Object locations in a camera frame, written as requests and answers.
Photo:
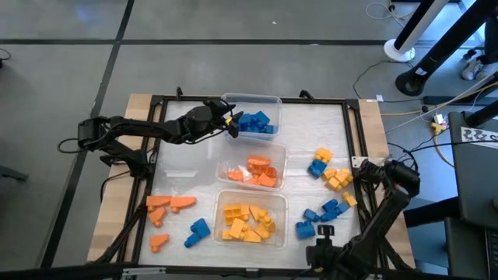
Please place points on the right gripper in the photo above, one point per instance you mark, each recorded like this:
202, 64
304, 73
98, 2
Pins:
328, 254

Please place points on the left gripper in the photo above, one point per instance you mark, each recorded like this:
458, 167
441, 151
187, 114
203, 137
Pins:
206, 122

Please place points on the blue toy block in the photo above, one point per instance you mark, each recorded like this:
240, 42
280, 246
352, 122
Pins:
245, 118
305, 229
311, 214
253, 128
328, 216
330, 205
342, 208
261, 116
200, 228
257, 123
191, 240
317, 168
269, 129

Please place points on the clear plastic bin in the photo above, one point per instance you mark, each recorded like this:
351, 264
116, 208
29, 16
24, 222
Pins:
272, 103
278, 202
229, 155

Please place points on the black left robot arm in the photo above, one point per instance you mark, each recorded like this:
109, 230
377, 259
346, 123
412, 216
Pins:
132, 126

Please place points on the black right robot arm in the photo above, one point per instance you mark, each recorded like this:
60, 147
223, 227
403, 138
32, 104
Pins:
389, 210

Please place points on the white table mat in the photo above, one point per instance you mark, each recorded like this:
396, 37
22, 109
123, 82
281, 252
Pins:
295, 128

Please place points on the white paper tag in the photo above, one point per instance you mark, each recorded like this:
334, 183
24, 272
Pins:
379, 98

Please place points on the yellow plug adapter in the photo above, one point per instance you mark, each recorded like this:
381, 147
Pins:
437, 128

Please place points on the black side desk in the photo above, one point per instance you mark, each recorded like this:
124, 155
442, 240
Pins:
474, 186

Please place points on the white charger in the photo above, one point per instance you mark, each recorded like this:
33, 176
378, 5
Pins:
439, 118

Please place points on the white pole with round base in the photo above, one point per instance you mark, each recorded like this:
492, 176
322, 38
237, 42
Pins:
397, 51

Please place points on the white marker sheet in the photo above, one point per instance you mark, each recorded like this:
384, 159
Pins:
478, 136

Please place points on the black stand leg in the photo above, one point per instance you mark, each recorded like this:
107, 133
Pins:
482, 114

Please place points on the black front beam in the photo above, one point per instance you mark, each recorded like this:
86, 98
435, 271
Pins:
78, 272

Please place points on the black stand foot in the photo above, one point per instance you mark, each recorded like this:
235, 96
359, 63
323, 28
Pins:
13, 173

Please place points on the person's leg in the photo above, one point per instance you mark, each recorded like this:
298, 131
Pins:
491, 43

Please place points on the white mounting bracket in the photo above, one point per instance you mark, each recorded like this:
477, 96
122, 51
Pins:
360, 161

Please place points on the black stand post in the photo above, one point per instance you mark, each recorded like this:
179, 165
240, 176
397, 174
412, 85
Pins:
408, 83

